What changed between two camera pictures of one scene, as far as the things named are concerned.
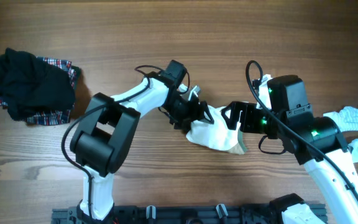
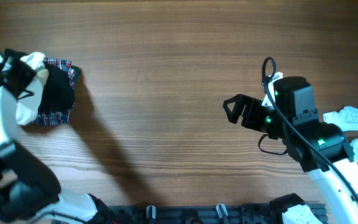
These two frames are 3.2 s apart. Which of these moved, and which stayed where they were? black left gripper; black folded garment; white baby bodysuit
Moved: black left gripper; white baby bodysuit
Stayed: black folded garment
